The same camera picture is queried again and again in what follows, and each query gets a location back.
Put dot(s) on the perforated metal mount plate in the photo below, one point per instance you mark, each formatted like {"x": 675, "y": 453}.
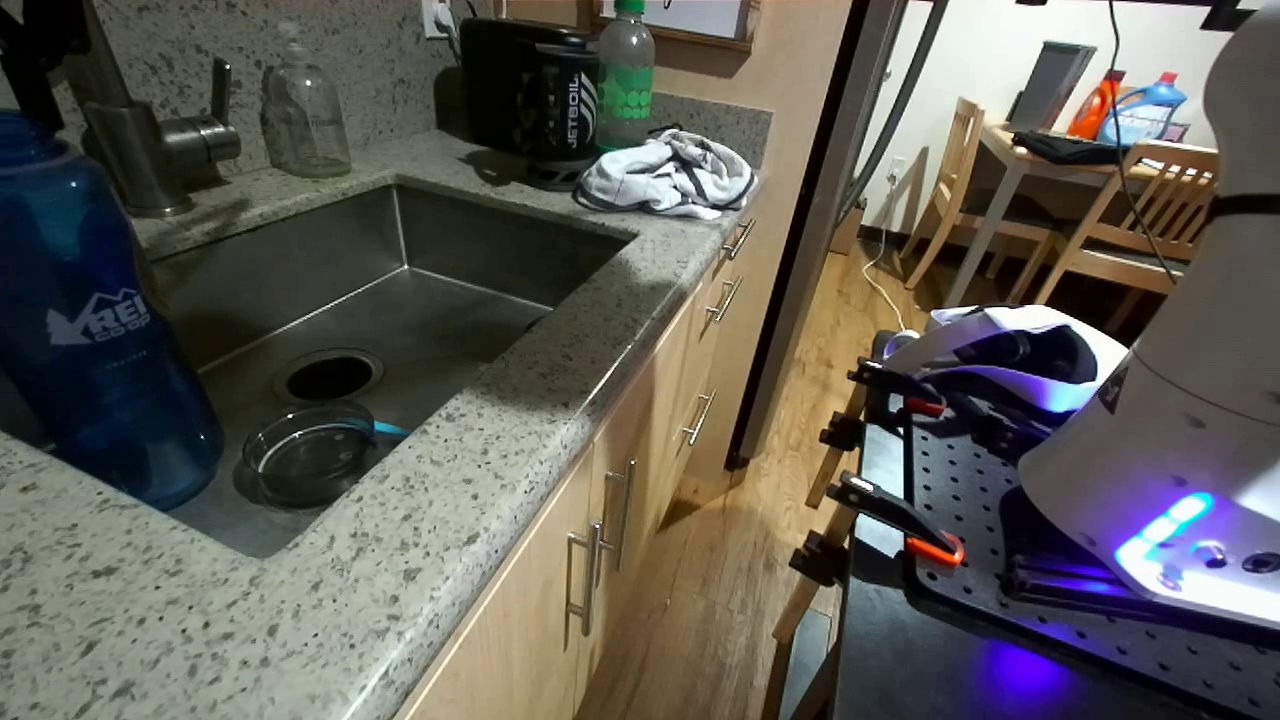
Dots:
{"x": 952, "y": 493}

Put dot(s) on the white wall outlet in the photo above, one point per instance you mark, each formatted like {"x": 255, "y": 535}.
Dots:
{"x": 438, "y": 17}

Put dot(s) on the white striped dish towel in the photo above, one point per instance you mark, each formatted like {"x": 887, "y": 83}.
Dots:
{"x": 661, "y": 175}

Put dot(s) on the wood framed white board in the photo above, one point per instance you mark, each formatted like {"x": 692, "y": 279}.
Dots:
{"x": 700, "y": 17}

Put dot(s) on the black orange bar clamp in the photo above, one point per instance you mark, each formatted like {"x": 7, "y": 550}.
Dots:
{"x": 887, "y": 512}
{"x": 881, "y": 395}

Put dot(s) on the black pouch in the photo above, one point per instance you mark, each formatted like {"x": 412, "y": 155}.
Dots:
{"x": 1066, "y": 144}

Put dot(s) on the grey metal faucet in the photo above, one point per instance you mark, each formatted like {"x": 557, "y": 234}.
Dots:
{"x": 145, "y": 161}

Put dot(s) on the blue cleaner bottle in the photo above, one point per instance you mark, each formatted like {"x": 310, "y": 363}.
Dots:
{"x": 1151, "y": 110}

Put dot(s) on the wooden kitchen cabinet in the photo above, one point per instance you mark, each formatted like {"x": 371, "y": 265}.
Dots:
{"x": 521, "y": 627}

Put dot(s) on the green plastic bottle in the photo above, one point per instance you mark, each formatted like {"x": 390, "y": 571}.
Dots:
{"x": 624, "y": 84}

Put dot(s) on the wooden dining table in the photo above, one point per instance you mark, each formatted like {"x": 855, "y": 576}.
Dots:
{"x": 1001, "y": 155}

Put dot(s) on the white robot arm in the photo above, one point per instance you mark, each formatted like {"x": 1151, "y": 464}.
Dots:
{"x": 1185, "y": 403}

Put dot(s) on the black robot stand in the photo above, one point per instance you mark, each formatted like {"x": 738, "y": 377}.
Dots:
{"x": 906, "y": 653}

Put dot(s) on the blue plastic water bottle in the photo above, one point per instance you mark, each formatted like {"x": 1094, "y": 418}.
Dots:
{"x": 93, "y": 335}

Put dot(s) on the white VR headset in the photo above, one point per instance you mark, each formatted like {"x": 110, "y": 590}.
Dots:
{"x": 1001, "y": 354}

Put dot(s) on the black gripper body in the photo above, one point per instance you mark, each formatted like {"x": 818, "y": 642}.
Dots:
{"x": 28, "y": 61}

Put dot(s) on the stainless steel sink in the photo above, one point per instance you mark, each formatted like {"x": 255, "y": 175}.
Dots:
{"x": 403, "y": 304}

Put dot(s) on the orange detergent bottle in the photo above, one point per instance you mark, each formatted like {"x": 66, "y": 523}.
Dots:
{"x": 1099, "y": 106}

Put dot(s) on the wooden slat chair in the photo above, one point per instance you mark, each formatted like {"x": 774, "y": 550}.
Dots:
{"x": 952, "y": 175}
{"x": 1163, "y": 202}

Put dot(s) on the round metal sink strainer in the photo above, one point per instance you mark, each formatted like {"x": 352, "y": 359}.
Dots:
{"x": 310, "y": 463}

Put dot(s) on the clear glass soap bottle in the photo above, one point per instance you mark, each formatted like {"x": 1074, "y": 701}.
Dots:
{"x": 305, "y": 125}

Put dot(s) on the grey laptop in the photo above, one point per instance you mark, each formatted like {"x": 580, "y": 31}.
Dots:
{"x": 1054, "y": 83}

